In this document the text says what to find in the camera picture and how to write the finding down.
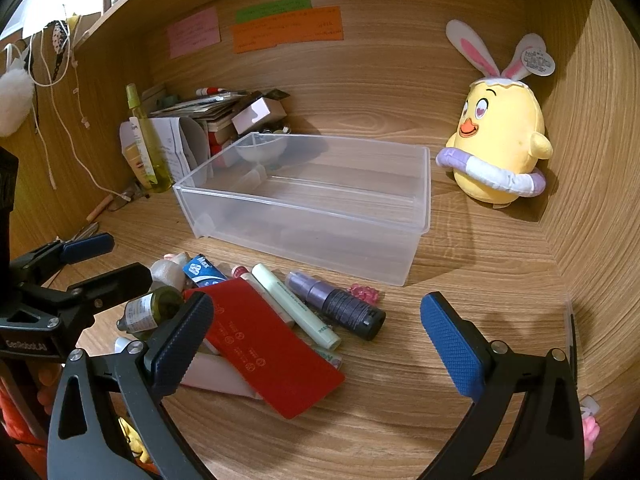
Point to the small white cardboard box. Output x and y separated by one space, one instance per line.
261 112

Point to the white folded paper booklets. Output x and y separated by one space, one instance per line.
184 142

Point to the pink bead hair clip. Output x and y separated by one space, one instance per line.
367 294

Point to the white fluffy pompom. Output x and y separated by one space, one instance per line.
16 94

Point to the red envelope pouch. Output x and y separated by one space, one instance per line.
286 372

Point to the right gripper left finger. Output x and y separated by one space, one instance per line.
85 439

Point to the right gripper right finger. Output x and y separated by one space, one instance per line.
546 441

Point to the white bowl of trinkets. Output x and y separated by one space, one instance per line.
262 148

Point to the blue Max blade box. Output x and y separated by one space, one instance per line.
202 272

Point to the green sticky note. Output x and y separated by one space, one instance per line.
274 7

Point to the purple black spray bottle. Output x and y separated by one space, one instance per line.
338 305

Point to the orange sticky note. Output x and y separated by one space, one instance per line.
308 25

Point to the red white marker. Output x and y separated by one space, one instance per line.
209 91

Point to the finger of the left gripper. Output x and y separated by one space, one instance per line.
94 295
42 263

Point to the pale green tube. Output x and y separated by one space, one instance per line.
311 325

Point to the yellow green spray bottle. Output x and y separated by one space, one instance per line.
154 164

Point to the beige cosmetic tube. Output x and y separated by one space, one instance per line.
134 160

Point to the pink white tube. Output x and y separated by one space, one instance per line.
244 274

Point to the dark green dropper bottle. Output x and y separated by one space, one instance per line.
150 310

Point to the pink sticky note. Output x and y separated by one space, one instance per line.
194 33

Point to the clear plastic storage bin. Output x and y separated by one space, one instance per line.
350 205

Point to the stack of books and papers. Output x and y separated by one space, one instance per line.
214 114

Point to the eyeglasses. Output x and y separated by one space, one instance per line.
85 232

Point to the yellow chick plush toy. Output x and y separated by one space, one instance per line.
500 136

